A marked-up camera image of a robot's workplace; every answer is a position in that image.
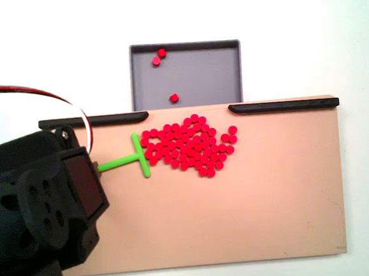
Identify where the beige flat board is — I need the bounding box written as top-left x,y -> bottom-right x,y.
38,93 -> 351,276

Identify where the black edge rail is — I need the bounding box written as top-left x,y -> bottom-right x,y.
38,111 -> 150,131
228,96 -> 341,118

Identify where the green T-shaped pusher tool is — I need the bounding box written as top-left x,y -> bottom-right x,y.
91,131 -> 152,183

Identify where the grey tray container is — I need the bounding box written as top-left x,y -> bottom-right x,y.
127,36 -> 245,112

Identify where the pile of red granules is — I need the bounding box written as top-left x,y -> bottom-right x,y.
138,110 -> 242,184

